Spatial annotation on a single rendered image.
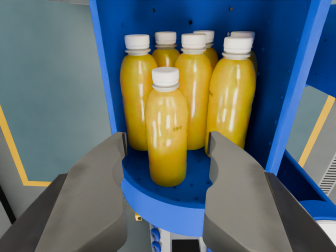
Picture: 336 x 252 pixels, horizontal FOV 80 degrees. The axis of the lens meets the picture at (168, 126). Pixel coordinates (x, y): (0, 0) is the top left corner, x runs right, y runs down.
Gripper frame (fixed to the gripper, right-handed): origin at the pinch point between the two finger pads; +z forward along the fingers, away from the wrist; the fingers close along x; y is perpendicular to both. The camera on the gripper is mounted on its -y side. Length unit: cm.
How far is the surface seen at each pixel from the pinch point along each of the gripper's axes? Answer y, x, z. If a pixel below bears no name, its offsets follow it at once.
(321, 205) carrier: 45, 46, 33
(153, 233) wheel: 59, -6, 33
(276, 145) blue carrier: 7.0, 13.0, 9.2
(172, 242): 57, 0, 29
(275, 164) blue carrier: 10.2, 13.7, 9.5
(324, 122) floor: 67, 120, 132
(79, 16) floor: -9, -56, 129
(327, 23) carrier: -5, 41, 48
